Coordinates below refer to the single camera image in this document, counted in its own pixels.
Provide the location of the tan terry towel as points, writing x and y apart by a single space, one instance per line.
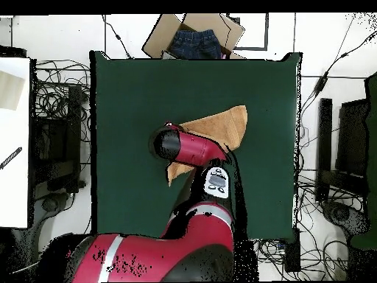
223 123

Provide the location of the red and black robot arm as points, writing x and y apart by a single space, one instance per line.
194 147

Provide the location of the black flat panel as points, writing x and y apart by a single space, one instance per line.
352 138

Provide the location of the dark green table cloth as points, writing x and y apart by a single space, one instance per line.
132 103

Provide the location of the blue denim jeans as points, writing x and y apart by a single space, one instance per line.
194 44

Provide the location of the brown cardboard box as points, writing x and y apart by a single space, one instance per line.
159 38

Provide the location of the black equipment rack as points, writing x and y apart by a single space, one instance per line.
56 141

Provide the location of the black upright bar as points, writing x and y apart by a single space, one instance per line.
324 147

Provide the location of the black striped strip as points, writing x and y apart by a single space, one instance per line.
11 157

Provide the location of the beige block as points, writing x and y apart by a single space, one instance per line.
10 90

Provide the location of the small black box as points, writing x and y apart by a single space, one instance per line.
292 250

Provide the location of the white table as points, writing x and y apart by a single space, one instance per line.
14 191

